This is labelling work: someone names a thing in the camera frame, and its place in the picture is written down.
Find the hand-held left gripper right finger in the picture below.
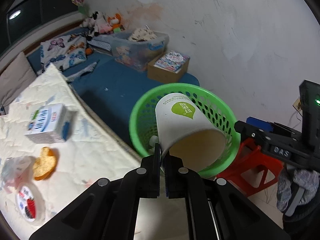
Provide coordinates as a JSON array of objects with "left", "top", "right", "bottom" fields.
[{"left": 164, "top": 152, "right": 292, "bottom": 240}]

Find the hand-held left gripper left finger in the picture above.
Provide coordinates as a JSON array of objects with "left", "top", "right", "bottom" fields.
[{"left": 29, "top": 142, "right": 160, "bottom": 240}]

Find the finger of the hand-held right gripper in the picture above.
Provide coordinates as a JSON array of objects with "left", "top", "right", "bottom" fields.
[
  {"left": 246, "top": 117, "right": 302, "bottom": 137},
  {"left": 234, "top": 120, "right": 273, "bottom": 153}
]

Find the green plastic basket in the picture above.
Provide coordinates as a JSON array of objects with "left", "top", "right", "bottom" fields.
[{"left": 129, "top": 82, "right": 241, "bottom": 179}]

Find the white paper cup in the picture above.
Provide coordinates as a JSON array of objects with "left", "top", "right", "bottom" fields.
[{"left": 155, "top": 93, "right": 227, "bottom": 172}]

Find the red plastic stool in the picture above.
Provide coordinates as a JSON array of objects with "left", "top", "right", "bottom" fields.
[{"left": 216, "top": 137, "right": 284, "bottom": 197}]

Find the white quilted mat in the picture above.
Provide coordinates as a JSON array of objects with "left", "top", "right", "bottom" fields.
[{"left": 0, "top": 64, "right": 142, "bottom": 230}]

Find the blue bed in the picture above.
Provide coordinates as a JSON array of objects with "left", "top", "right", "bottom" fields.
[{"left": 26, "top": 27, "right": 200, "bottom": 150}]

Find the cardboard box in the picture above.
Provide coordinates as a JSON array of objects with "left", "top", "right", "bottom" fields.
[{"left": 147, "top": 51, "right": 190, "bottom": 83}]

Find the stack of colourful books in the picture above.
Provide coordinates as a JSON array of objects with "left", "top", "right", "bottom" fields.
[{"left": 154, "top": 51, "right": 190, "bottom": 72}]

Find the orange bread piece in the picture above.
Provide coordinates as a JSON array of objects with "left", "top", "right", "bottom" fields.
[{"left": 32, "top": 147, "right": 57, "bottom": 181}]

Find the clear plastic storage box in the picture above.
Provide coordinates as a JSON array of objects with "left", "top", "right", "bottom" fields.
[{"left": 110, "top": 29, "right": 170, "bottom": 72}]

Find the white blue milk carton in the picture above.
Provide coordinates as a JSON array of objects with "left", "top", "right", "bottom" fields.
[{"left": 24, "top": 102, "right": 78, "bottom": 144}]

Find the grey striped cloth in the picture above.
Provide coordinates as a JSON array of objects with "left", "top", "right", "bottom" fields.
[{"left": 65, "top": 60, "right": 100, "bottom": 82}]

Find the white lidded jelly cup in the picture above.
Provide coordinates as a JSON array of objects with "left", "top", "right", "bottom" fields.
[{"left": 15, "top": 184, "right": 46, "bottom": 223}]

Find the patterned cloth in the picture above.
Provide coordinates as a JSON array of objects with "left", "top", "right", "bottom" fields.
[{"left": 128, "top": 25, "right": 159, "bottom": 42}]

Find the clear plastic bag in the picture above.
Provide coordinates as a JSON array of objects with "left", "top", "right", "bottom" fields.
[{"left": 0, "top": 156, "right": 34, "bottom": 194}]

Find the butterfly print pillow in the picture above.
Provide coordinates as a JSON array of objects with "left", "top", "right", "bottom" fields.
[{"left": 40, "top": 34, "right": 88, "bottom": 72}]

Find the pink plush toy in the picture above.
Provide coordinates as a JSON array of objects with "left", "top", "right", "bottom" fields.
[{"left": 99, "top": 21, "right": 113, "bottom": 33}]

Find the orange fox plush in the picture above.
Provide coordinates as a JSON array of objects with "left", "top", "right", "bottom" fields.
[{"left": 107, "top": 14, "right": 125, "bottom": 32}]

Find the black white cow plush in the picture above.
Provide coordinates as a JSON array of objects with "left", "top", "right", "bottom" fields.
[{"left": 80, "top": 11, "right": 108, "bottom": 37}]

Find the beige pillow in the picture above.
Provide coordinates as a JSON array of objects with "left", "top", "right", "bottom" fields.
[{"left": 0, "top": 52, "right": 38, "bottom": 105}]

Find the dark window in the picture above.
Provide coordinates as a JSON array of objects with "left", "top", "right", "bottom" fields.
[{"left": 6, "top": 0, "right": 83, "bottom": 47}]

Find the paper flower wall decoration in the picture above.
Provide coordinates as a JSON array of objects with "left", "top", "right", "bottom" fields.
[{"left": 71, "top": 0, "right": 87, "bottom": 14}]

